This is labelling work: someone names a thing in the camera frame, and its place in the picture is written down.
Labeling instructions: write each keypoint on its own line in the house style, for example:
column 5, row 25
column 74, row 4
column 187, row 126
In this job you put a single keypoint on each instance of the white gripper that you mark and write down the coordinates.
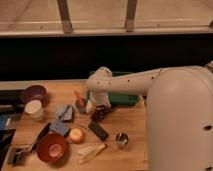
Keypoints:
column 98, row 99

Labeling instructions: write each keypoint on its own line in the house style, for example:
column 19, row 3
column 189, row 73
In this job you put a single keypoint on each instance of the dark red grape bunch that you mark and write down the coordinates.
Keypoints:
column 100, row 113

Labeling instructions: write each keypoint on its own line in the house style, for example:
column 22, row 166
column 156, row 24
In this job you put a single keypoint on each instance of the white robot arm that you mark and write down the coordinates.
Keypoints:
column 179, row 111

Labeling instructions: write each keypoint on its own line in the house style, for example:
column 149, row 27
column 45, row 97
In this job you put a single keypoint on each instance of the purple bowl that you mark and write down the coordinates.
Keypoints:
column 34, row 92

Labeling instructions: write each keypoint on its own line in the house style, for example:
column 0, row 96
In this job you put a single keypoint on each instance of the red bowl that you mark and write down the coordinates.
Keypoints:
column 51, row 148

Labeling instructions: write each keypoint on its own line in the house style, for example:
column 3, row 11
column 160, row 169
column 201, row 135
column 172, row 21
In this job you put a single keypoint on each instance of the black rectangular block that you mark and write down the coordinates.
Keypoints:
column 98, row 131

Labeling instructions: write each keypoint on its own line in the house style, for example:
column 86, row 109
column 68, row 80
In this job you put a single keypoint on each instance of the blue grey cloth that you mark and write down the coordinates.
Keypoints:
column 65, row 113

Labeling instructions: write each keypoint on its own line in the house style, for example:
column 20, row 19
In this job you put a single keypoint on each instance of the green plastic bin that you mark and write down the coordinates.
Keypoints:
column 117, row 99

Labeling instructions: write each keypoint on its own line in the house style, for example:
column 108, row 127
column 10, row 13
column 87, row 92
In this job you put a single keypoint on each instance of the orange apple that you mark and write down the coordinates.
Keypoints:
column 76, row 135

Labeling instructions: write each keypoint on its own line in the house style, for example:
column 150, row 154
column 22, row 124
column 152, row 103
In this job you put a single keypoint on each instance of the blue sponge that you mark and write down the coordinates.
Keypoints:
column 59, row 127

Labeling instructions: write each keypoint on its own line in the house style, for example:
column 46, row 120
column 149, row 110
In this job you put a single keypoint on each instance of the small metal cup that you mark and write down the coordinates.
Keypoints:
column 121, row 140

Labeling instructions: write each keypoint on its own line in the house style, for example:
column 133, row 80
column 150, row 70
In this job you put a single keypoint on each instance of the white paper cup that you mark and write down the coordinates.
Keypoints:
column 35, row 109

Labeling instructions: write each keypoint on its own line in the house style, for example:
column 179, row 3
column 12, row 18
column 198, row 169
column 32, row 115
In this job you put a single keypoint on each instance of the blue object at left edge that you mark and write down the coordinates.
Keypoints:
column 5, row 122

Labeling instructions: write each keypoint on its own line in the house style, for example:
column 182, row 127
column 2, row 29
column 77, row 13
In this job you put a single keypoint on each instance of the black handled brush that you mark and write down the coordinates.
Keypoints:
column 16, row 154

